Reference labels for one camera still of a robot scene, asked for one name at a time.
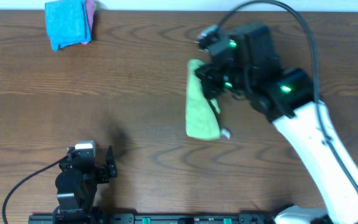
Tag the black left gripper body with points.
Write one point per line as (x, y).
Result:
(103, 172)

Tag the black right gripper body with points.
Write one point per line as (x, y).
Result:
(212, 79)

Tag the green microfiber cloth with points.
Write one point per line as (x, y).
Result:
(200, 113)

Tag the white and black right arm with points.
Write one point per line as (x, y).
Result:
(244, 63)

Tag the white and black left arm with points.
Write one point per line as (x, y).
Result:
(78, 182)

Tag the white cloth label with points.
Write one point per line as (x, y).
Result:
(226, 133)

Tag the pink folded cloth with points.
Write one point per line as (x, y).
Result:
(90, 6)

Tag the blue folded cloth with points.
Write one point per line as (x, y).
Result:
(67, 23)

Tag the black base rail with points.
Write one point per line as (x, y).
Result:
(128, 218)

